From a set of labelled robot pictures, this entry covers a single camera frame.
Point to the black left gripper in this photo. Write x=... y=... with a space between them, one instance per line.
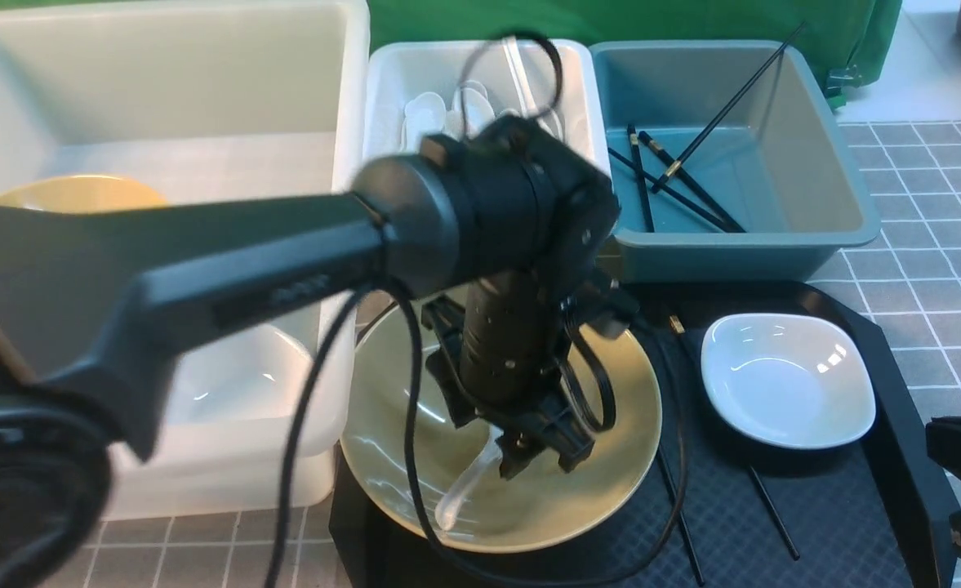
x=514 y=356

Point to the white plastic soup spoon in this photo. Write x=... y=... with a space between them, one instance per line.
x=446 y=512

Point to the white square shallow dish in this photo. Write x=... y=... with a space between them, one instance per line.
x=791 y=382

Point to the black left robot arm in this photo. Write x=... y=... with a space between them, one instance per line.
x=97 y=310

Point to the yellow bowl in tub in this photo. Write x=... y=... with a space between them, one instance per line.
x=83 y=195

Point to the black chopstick bin bottom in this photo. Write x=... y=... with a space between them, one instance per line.
x=680 y=198

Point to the pile of white soup spoons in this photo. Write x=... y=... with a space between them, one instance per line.
x=401 y=128

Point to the leaning black chopstick in bin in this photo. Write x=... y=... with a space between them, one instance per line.
x=723 y=112

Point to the black chopstick lying in bin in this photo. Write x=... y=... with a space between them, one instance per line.
x=691 y=183

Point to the black plastic serving tray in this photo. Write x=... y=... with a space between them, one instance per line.
x=874 y=515

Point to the long white ladle spoon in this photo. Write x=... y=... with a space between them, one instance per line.
x=529 y=107

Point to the small white plastic bin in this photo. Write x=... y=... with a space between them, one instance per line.
x=400 y=70

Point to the teal plastic bin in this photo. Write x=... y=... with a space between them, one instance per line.
x=777 y=163

